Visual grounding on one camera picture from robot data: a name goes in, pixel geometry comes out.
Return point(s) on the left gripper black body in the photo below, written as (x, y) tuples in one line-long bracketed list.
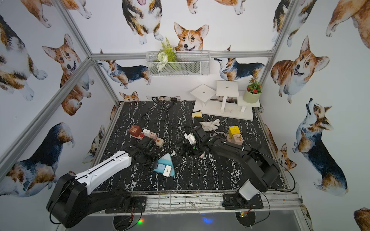
[(147, 144)]

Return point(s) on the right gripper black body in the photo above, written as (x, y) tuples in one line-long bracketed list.
[(195, 149)]

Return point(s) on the beige power strip with plugs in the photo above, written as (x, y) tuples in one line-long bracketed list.
[(147, 133)]

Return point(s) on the dark red cube plug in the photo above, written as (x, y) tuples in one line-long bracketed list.
[(135, 130)]

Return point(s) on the teal triangular power strip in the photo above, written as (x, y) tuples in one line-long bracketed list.
[(166, 160)]

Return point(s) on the yellow cube socket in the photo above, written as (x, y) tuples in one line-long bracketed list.
[(233, 130)]

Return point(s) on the white square plug adapter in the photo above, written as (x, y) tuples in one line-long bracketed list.
[(167, 171)]

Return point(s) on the beige cube socket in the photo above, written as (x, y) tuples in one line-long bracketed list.
[(237, 139)]

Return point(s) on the light blue plug adapter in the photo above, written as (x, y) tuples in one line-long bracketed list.
[(161, 167)]

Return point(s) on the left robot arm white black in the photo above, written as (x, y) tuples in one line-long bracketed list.
[(74, 197)]

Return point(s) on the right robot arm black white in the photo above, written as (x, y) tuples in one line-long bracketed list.
[(261, 171)]

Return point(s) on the white fabric glove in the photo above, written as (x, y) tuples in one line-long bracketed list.
[(210, 125)]

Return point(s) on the yellow black sponge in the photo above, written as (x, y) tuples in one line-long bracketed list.
[(197, 117)]

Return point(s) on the white wooden display stand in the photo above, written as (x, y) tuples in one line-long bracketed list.
[(225, 101)]

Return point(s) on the green pot red flowers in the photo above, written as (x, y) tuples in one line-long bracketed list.
[(253, 91)]

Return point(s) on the green fern white flower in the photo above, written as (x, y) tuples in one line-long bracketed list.
[(166, 55)]

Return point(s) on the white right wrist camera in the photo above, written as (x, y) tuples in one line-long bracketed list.
[(191, 138)]

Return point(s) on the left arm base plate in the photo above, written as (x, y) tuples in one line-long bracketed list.
[(134, 204)]

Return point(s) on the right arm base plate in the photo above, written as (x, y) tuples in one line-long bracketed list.
[(236, 202)]

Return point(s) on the white wire wall basket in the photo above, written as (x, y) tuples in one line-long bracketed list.
[(189, 64)]

